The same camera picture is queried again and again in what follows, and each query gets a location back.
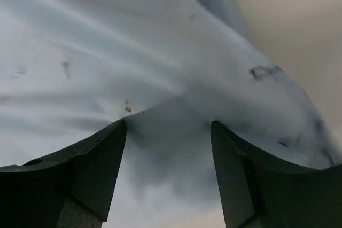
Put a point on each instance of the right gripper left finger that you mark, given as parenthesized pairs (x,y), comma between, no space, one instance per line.
(72,187)

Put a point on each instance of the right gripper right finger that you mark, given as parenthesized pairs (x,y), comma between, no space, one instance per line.
(258,189)

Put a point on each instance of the light blue pillowcase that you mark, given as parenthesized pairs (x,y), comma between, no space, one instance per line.
(169,68)

